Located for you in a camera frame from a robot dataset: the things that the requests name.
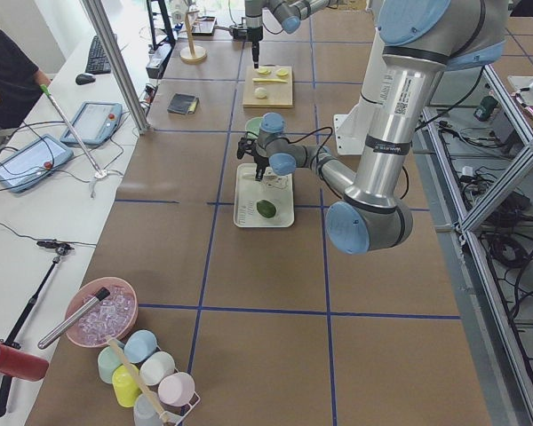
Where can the pink ice bowl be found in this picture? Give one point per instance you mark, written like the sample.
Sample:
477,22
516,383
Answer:
114,316

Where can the aluminium frame post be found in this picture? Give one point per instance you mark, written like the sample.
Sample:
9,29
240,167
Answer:
100,22

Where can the cream bear serving tray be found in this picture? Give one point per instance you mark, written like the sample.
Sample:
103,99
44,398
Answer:
274,188

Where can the clear plastic cup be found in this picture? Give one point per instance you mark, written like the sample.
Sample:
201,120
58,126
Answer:
144,413

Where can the yellow plastic knife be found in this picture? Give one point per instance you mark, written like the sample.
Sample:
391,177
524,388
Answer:
269,80

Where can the pink plastic cup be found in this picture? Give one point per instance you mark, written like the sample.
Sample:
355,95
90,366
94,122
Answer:
176,389

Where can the mint green bowl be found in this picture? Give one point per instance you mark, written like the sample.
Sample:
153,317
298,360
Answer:
252,126

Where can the teach pendant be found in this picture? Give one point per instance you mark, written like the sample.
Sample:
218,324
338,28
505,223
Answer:
31,164
95,121

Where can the yellow plastic cup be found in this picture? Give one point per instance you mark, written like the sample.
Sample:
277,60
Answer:
125,388

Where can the red cylinder bottle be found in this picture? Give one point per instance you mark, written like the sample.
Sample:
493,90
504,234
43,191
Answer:
22,365

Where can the black keyboard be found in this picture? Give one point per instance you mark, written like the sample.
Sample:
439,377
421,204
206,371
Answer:
97,60

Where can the metal rod in ice bowl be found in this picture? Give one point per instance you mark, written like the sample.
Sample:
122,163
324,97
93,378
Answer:
64,326

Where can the wooden cutting board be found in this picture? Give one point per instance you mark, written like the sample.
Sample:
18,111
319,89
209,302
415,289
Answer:
280,95

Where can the wooden mug tree stand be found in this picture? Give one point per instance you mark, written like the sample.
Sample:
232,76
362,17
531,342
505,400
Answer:
192,54

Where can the person in black shirt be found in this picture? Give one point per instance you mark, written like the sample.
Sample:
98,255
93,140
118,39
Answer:
21,83

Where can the far teach pendant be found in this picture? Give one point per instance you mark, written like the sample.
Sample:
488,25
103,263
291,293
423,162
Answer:
95,121

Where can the black computer mouse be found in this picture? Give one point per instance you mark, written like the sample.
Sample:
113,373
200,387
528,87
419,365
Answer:
85,78

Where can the lower lemon slice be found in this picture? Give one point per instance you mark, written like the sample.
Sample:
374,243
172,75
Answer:
282,72

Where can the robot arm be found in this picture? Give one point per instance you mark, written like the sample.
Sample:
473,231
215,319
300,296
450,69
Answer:
289,14
421,41

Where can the white steamed bun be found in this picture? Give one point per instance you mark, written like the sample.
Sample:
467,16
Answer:
260,93

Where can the black tripod stick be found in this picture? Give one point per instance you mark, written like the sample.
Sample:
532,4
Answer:
61,249

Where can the green plastic cup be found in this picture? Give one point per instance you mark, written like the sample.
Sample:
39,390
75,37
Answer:
107,362

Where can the blue plastic cup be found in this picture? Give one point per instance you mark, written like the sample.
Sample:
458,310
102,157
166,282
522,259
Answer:
140,346

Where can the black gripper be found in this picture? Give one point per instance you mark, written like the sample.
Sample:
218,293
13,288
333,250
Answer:
260,159
253,36

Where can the near teach pendant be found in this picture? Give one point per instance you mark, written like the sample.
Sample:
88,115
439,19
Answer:
31,164

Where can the white plastic cup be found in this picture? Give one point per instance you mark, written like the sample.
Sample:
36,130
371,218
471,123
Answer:
157,367

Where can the grey folded cloth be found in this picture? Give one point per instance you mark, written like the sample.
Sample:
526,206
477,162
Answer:
183,104

